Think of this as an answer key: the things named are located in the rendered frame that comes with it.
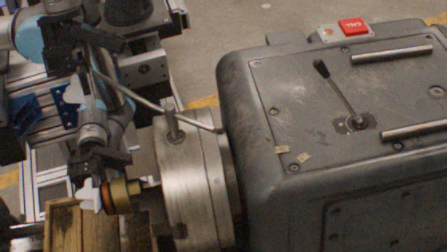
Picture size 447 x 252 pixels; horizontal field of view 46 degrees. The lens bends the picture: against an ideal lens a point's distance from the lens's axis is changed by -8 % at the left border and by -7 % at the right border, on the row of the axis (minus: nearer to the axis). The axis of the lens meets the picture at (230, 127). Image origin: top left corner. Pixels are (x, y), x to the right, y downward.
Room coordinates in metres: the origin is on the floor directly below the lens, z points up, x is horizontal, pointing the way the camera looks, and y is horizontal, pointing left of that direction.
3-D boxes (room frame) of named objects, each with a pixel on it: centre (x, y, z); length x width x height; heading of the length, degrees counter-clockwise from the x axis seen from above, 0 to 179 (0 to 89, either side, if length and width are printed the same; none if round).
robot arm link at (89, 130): (1.00, 0.34, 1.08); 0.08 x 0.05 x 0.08; 95
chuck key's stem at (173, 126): (0.82, 0.11, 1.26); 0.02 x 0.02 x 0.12; 55
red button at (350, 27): (1.10, -0.32, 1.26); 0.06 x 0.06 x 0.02; 5
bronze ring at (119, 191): (0.82, 0.26, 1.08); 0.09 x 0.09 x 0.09; 8
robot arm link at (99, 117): (1.08, 0.35, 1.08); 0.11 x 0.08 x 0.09; 5
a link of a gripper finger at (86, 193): (0.81, 0.33, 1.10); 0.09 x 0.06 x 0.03; 5
